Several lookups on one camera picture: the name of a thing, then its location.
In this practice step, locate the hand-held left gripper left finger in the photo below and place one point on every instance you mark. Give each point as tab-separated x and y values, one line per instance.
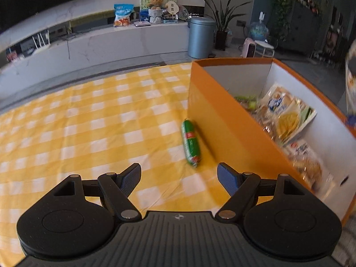
132	178

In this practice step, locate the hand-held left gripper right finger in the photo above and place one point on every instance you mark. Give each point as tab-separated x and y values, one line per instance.
226	179

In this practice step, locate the green sausage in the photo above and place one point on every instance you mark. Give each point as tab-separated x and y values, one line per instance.
191	141

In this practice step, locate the orange cardboard box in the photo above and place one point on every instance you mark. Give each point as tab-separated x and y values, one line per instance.
222	111

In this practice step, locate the brown brittle snack packet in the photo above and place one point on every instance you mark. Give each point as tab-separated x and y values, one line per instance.
267	123

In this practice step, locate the green snack packet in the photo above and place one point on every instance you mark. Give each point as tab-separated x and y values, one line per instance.
247	101

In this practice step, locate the white snack packet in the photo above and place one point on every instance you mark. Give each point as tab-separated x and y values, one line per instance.
306	158

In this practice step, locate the beige potato chips packet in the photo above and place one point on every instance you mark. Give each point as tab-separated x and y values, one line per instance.
286	111

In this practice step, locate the puffed rice cake packet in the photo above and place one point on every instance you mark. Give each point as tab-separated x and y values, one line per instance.
351	80

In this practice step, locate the yellow checked tablecloth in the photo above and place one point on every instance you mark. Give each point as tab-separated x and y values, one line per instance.
83	130

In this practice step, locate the pink and white heater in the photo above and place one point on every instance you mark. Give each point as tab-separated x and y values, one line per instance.
249	47

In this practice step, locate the white marble media console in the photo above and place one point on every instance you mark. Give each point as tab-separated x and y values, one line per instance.
125	44

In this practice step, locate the grey striped clothing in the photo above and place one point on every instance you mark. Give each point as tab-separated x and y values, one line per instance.
346	244

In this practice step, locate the tall potted plant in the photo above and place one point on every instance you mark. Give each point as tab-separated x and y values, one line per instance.
221	40

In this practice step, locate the white round stool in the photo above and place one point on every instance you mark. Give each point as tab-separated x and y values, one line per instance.
264	44

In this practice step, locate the grey trash can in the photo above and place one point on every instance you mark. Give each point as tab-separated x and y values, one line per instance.
201	39

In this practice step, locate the blue water jug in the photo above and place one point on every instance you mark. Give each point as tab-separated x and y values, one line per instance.
258	30

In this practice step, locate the white laptop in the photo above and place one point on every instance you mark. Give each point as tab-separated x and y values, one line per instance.
142	24

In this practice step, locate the white wifi router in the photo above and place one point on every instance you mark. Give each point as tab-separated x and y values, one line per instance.
41	48

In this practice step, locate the blue and white food bag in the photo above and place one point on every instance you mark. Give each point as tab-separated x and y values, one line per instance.
123	15

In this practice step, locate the grey woven basket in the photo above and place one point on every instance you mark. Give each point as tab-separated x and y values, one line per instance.
155	16

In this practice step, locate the dark cabinet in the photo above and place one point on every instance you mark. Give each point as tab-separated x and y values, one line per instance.
303	30

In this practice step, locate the patterned round fan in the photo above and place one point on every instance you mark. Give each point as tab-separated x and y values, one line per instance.
182	12

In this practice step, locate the white round fan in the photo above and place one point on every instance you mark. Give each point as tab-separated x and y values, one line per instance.
171	7

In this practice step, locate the green printed poster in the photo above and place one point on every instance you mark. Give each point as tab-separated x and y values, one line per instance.
143	2

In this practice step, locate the brown teddy bear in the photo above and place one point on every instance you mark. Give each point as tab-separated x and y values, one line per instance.
155	2

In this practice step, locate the small picture frame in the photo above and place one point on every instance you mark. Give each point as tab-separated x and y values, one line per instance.
11	57

